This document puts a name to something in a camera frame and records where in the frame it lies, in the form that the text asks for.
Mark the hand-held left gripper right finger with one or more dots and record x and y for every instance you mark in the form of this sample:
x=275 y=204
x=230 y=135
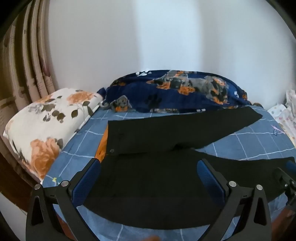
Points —
x=208 y=179

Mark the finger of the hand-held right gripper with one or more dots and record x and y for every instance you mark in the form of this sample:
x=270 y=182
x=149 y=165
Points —
x=291 y=165
x=281 y=178

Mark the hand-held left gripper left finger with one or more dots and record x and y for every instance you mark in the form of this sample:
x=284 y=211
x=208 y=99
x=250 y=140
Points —
x=89 y=178

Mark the black pants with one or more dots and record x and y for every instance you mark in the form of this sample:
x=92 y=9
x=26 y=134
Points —
x=150 y=185

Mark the blue checked bed sheet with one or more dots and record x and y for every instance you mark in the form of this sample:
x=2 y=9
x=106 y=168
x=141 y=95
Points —
x=242 y=143

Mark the white polka dot cloth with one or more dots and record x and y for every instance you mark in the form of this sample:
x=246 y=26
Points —
x=284 y=115

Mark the floral white orange pillow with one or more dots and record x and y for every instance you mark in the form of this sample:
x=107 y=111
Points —
x=46 y=120

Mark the navy dog print blanket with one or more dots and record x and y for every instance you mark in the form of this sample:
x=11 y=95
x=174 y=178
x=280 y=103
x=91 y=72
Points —
x=138 y=97

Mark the beige patterned curtain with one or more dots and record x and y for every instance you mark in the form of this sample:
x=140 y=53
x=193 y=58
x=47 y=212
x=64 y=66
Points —
x=20 y=69

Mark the brown wooden bed frame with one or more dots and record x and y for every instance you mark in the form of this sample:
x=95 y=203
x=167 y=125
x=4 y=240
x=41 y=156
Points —
x=13 y=171

